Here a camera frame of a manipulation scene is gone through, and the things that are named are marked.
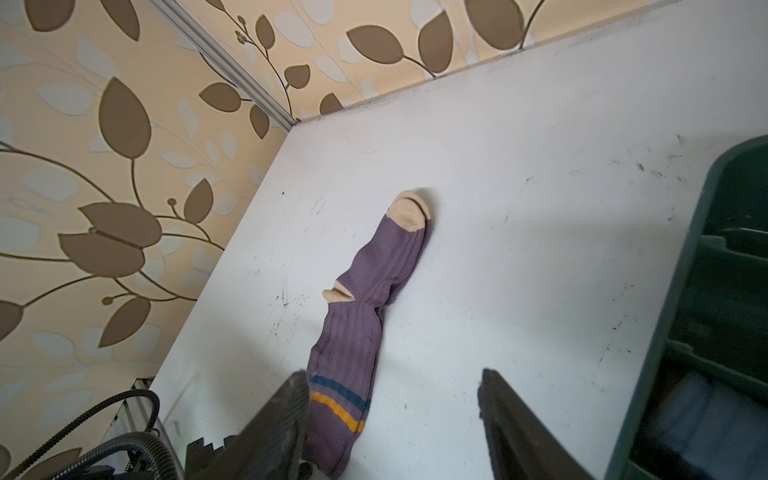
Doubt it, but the blue orange striped sock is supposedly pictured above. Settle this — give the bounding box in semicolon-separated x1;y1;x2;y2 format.
635;371;767;479

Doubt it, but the purple sock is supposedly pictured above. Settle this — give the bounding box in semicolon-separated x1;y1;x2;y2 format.
303;191;431;479

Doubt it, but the green divided plastic tray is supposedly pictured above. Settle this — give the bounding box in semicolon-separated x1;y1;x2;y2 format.
605;136;767;479

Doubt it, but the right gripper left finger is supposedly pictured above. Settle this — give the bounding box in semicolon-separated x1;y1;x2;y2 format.
191;370;310;479

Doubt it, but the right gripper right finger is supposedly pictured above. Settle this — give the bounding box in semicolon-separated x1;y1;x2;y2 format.
478;369;590;479

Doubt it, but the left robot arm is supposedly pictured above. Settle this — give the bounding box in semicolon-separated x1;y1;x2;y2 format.
1;388;181;479

